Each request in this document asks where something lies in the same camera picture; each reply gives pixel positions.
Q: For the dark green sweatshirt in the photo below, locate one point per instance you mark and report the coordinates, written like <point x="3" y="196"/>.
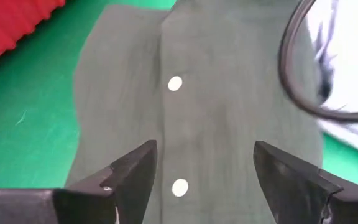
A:
<point x="213" y="109"/>

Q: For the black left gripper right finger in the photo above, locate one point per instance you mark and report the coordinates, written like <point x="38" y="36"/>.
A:
<point x="306" y="202"/>

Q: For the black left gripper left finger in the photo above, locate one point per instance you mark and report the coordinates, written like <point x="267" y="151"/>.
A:
<point x="73" y="208"/>

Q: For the red plastic laundry bin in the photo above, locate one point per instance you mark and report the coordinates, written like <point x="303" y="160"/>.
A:
<point x="5" y="25"/>

